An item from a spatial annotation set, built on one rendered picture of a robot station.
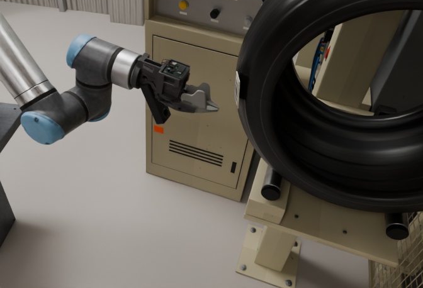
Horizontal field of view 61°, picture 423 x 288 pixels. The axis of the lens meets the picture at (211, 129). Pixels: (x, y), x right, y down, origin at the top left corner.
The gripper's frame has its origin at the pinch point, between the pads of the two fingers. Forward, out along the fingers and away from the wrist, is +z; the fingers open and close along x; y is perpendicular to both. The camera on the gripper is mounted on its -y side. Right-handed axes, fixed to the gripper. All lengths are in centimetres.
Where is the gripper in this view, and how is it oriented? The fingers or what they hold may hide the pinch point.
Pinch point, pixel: (213, 109)
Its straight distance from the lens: 86.8
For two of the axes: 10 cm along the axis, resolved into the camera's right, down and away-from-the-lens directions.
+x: 3.0, -6.0, 7.5
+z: 9.3, 3.7, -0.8
